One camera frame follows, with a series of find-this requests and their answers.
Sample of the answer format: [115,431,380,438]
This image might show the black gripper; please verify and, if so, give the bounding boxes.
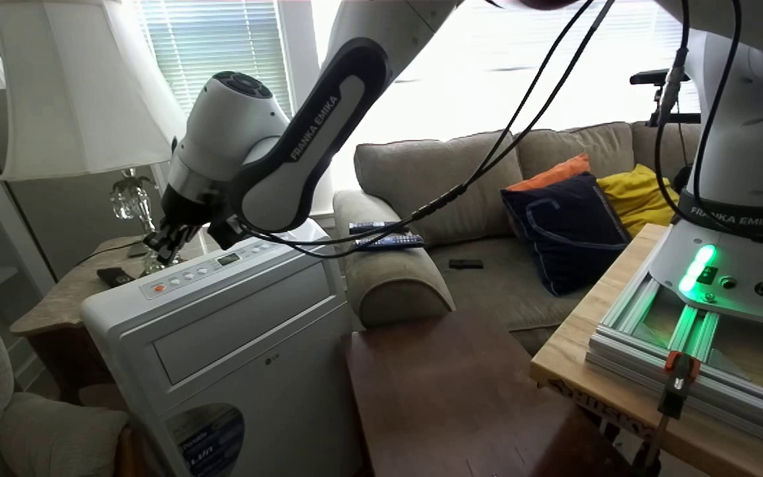
[144,186,223,264]

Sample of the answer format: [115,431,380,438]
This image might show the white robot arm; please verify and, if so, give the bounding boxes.
[149,0,763,322]

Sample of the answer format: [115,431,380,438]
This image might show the white portable heater unit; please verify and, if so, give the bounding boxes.
[83,240,360,477]

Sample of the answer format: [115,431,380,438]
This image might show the white shade table lamp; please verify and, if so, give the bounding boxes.
[0,0,182,228]

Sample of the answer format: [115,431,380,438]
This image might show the wooden side table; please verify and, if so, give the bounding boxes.
[10,235,144,403]

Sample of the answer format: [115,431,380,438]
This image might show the white window blinds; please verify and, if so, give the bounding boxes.
[137,0,288,112]

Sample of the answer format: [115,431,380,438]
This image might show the black remote control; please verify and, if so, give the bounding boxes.
[352,234,423,249]
[347,223,406,234]

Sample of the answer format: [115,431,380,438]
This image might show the beige fabric sofa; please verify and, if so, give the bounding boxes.
[335,121,700,354]

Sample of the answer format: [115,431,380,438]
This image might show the small black remote on sofa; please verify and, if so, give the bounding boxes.
[449,257,486,271]

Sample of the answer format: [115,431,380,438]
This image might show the beige upholstered armchair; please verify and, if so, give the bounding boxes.
[0,336,133,477]

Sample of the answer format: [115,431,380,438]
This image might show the navy blue cushion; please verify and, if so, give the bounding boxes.
[502,171,631,296]

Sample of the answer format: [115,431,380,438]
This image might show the orange cushion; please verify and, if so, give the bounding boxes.
[512,154,592,191]

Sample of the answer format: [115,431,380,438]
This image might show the yellow cushion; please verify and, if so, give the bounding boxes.
[600,165,678,235]

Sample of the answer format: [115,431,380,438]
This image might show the light wooden robot table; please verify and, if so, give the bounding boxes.
[533,226,763,477]

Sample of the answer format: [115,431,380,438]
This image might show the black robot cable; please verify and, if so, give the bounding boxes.
[239,0,618,263]

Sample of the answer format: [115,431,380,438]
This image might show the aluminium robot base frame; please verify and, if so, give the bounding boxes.
[586,273,763,439]

